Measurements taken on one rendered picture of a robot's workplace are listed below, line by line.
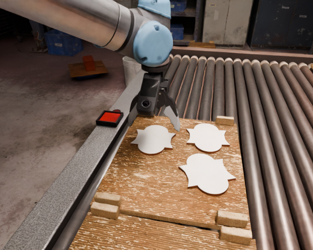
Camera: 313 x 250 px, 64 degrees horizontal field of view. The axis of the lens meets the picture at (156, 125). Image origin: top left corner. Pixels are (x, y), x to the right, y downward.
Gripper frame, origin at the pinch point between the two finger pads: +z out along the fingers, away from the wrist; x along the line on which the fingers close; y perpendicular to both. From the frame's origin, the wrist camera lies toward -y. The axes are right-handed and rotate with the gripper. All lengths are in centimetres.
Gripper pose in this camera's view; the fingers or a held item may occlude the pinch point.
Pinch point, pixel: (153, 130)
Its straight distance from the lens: 74.6
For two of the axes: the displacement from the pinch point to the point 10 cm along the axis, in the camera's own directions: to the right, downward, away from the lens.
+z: 0.0, 8.4, 5.4
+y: 1.9, -5.3, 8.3
